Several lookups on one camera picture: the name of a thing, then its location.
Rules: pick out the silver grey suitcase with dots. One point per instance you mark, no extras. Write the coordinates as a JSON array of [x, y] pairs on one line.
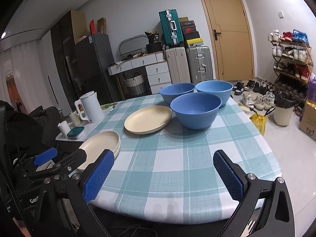
[[200, 64]]

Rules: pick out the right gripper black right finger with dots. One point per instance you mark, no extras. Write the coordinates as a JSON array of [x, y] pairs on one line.
[[276, 215]]

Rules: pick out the white drawer cabinet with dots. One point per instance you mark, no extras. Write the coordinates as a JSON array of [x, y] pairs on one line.
[[156, 67]]

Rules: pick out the teal lidded white box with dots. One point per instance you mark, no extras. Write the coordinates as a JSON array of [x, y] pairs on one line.
[[76, 132]]

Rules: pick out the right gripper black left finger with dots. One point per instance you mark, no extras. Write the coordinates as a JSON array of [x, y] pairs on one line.
[[84, 187]]

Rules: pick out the yellow plastic bag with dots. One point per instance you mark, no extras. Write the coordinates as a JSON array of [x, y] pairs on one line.
[[260, 120]]

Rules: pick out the teal suitcase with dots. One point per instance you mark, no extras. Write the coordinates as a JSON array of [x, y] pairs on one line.
[[172, 31]]

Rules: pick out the beige suitcase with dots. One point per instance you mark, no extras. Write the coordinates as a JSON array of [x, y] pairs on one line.
[[178, 66]]

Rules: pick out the blue bowl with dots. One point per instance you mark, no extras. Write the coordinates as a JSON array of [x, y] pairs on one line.
[[196, 111], [221, 89], [172, 91]]

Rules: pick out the small white cup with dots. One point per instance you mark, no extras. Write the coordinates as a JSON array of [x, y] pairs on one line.
[[64, 128]]

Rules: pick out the black refrigerator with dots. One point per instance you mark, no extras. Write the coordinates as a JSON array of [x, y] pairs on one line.
[[94, 56]]

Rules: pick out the white electric kettle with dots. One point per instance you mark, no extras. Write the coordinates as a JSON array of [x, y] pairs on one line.
[[88, 107]]

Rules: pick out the teal white checkered tablecloth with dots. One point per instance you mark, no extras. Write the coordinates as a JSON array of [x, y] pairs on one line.
[[169, 176]]

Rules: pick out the cream plate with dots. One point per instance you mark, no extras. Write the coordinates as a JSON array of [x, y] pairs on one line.
[[148, 120], [95, 145]]

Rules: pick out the wooden door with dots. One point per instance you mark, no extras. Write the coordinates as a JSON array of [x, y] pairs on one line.
[[231, 39]]

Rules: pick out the cardboard box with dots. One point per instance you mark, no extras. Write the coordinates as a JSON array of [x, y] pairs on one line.
[[308, 121]]

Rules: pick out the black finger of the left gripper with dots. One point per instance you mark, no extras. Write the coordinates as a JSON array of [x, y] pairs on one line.
[[45, 156], [66, 165]]

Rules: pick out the stack of shoe boxes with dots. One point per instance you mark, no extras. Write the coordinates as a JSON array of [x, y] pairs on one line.
[[191, 36]]

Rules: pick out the white trash bin black bag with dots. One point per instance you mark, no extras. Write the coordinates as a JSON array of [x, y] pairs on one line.
[[284, 103]]

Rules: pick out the shoe rack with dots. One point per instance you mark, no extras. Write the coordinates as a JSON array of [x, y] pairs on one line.
[[293, 63]]

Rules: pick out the woven laundry basket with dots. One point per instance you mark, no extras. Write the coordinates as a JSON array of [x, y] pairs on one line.
[[135, 85]]

